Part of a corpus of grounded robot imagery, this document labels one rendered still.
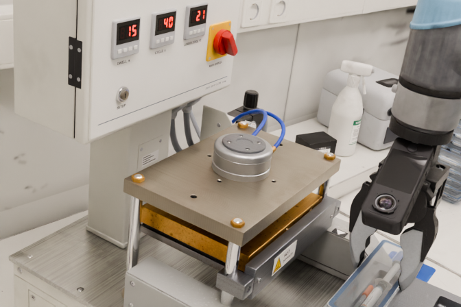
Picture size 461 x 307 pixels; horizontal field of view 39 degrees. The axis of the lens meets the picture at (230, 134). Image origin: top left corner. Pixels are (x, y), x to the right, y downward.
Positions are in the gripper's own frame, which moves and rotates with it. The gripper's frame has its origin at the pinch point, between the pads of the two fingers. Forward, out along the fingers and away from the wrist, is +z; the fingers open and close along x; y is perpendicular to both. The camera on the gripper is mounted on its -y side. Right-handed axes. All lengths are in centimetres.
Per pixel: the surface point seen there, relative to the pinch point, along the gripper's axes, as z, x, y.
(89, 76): -19.5, 34.7, -15.7
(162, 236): 1.7, 26.0, -10.0
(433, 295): 4.8, -5.8, 7.8
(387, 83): 8, 34, 100
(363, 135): 22, 35, 92
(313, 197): -1.5, 13.9, 9.2
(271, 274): 2.0, 11.2, -6.8
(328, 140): 18, 37, 73
